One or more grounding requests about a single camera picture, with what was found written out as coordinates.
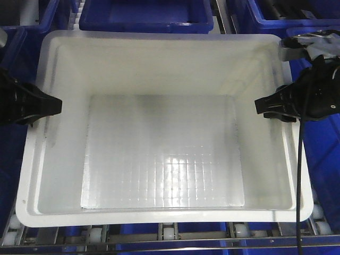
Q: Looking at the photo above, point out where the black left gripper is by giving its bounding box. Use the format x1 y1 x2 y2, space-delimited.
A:
1 68 62 125

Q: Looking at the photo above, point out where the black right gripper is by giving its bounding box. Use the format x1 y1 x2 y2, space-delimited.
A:
254 56 339 122

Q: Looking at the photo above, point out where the white plastic tote bin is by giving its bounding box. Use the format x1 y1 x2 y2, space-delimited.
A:
15 30 299 227

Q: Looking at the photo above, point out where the blue bin near left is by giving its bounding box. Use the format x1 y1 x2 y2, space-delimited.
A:
1 27 36 232

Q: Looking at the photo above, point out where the blue bin near right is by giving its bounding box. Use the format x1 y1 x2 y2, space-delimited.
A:
286 26 340 221

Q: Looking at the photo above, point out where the blue bin far right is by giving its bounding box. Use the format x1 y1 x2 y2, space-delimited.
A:
247 1 339 37

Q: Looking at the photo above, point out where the blue bin far left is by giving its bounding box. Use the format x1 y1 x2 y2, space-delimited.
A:
1 1 77 37

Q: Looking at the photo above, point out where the blue bin behind tote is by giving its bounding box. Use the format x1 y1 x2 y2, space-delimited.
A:
79 1 214 34

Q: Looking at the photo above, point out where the right side roller track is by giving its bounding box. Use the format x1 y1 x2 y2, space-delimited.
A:
308 188 334 235

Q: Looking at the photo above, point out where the roller track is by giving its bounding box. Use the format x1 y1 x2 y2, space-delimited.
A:
157 223 179 241
226 222 251 239
308 188 334 235
86 225 108 244
1 210 28 247

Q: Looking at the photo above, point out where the left side roller track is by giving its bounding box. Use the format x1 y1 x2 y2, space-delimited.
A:
1 210 28 247

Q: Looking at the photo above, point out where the middle roller track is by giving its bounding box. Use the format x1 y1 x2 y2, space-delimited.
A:
157 223 179 241

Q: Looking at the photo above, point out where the black right cable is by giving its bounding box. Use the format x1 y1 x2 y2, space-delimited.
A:
295 79 311 255

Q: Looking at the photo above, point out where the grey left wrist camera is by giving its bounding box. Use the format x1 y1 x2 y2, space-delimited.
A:
0 28 8 48

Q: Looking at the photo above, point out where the metal front shelf rail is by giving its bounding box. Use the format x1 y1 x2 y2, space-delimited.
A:
0 236 340 252

